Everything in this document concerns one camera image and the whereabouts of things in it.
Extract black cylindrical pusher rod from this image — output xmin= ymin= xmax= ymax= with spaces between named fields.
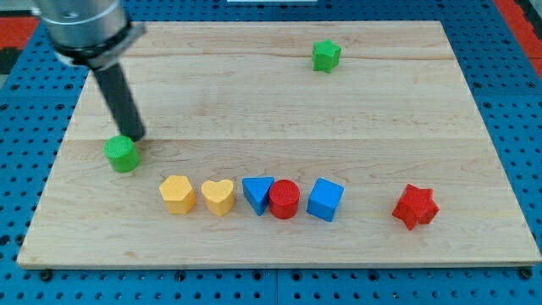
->
xmin=92 ymin=63 xmax=146 ymax=142

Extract green cylinder block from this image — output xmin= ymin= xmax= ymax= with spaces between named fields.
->
xmin=103 ymin=135 xmax=140 ymax=173

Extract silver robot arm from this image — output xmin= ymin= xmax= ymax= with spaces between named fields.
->
xmin=33 ymin=0 xmax=147 ymax=142

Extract yellow hexagon block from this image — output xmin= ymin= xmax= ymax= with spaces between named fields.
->
xmin=159 ymin=175 xmax=196 ymax=214

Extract yellow heart block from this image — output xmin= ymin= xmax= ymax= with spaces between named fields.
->
xmin=201 ymin=180 xmax=236 ymax=217

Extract blue triangle block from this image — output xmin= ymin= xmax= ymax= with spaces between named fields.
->
xmin=242 ymin=177 xmax=274 ymax=216

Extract wooden board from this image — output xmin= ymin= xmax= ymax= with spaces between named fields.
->
xmin=18 ymin=21 xmax=541 ymax=269

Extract red cylinder block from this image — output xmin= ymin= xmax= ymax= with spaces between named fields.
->
xmin=268 ymin=180 xmax=301 ymax=219

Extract green star block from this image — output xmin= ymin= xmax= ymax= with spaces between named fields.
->
xmin=312 ymin=39 xmax=342 ymax=74

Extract blue cube block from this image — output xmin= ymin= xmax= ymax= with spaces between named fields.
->
xmin=307 ymin=178 xmax=344 ymax=222

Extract red star block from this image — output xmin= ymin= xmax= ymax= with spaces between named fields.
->
xmin=392 ymin=184 xmax=440 ymax=230

